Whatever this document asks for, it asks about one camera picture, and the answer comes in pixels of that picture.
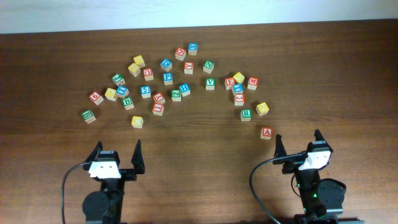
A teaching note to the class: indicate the green N block lower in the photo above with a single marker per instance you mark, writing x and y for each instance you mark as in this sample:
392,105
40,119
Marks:
176,95

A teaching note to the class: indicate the yellow S block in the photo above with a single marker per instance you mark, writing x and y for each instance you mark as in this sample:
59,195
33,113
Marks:
262,109

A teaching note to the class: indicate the green b block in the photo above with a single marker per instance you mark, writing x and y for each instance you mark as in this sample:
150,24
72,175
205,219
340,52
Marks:
88,116
127,103

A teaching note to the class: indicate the blue X block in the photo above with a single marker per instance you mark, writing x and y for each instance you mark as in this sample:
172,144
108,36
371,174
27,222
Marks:
192,48

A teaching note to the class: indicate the green N block upper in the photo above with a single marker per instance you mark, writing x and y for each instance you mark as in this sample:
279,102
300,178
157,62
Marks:
208,66

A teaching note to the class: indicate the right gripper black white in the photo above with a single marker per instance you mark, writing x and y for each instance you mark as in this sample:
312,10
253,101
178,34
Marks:
289,166

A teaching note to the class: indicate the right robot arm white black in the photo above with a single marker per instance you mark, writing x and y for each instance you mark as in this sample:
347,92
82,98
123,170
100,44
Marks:
322,199

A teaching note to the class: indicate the yellow block left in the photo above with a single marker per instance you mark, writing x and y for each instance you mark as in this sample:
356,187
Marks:
110,94

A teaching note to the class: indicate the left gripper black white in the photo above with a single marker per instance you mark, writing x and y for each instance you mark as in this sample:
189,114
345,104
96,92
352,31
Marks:
128,174

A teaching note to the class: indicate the blue 5 block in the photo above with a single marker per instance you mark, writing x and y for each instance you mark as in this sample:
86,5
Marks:
145,91

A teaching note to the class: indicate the red 3 block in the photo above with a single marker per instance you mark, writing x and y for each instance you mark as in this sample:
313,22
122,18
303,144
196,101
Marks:
239,99

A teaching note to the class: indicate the green n block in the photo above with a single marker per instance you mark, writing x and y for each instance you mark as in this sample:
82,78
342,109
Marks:
208,66
176,95

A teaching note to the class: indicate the blue block near 3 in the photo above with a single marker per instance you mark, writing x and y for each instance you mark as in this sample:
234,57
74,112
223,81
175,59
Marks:
237,89

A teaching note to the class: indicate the blue block left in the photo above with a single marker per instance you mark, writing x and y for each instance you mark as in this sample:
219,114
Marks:
122,91

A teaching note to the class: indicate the red Y block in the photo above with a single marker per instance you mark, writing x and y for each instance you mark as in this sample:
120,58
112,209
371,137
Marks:
188,68

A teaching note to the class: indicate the green J block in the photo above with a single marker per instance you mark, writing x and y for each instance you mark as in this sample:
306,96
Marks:
118,79

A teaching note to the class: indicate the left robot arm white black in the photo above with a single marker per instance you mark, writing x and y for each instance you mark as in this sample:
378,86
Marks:
105,205

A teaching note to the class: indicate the yellow C block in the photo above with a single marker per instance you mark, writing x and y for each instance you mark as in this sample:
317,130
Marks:
137,122

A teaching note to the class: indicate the green V block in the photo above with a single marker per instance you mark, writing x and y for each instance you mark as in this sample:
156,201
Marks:
210,84

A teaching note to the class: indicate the red X block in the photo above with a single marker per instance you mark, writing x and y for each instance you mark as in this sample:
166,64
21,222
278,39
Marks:
159,98

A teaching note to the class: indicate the red 6 block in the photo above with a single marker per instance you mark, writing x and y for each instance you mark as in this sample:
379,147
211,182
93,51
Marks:
96,98

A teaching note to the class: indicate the green B block far left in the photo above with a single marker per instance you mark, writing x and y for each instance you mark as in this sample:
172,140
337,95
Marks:
88,116

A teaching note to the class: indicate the yellow block lower pair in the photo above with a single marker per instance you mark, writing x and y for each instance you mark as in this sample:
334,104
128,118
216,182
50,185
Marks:
134,69

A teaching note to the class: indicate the yellow block near E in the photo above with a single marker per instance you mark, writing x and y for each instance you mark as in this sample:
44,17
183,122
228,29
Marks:
239,78

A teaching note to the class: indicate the red M block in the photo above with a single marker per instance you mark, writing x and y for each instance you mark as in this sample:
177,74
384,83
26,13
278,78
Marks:
253,83

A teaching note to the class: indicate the yellow block upper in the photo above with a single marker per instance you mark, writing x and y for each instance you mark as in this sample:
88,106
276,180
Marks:
139,61

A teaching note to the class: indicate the red U block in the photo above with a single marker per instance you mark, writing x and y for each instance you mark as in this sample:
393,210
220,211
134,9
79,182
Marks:
148,74

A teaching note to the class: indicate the red G block top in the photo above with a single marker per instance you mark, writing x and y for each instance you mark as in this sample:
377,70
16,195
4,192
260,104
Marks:
180,54

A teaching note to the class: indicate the red E block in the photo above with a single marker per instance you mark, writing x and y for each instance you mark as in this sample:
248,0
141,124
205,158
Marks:
229,83

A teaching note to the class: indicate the blue H block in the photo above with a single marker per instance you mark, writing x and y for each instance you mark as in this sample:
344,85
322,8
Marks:
184,89

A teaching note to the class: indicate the green B block centre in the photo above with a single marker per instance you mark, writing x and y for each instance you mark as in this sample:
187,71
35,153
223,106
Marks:
127,103

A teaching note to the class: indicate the blue D block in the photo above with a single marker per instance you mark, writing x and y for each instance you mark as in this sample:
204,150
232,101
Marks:
166,65

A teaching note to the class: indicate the green R block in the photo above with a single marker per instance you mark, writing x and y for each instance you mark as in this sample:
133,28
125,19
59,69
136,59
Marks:
246,115

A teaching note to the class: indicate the blue P block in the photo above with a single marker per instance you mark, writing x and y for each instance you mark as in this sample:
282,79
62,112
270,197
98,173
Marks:
168,78

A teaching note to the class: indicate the red A block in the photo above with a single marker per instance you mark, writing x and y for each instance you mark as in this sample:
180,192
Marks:
266,133

